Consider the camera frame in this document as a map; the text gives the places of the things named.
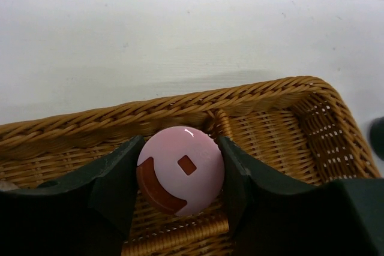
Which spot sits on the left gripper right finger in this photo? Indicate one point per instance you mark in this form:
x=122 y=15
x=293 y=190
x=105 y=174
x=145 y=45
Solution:
x=270 y=213

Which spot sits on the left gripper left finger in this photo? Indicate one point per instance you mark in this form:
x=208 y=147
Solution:
x=88 y=211

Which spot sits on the pink-cap clear spice bottle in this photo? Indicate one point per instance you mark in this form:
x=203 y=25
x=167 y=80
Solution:
x=180 y=171

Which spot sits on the tall dark vinegar bottle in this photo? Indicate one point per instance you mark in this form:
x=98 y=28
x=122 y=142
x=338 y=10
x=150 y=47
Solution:
x=376 y=137

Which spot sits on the brown wicker divided basket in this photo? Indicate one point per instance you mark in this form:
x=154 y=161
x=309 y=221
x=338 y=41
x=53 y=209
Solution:
x=300 y=126

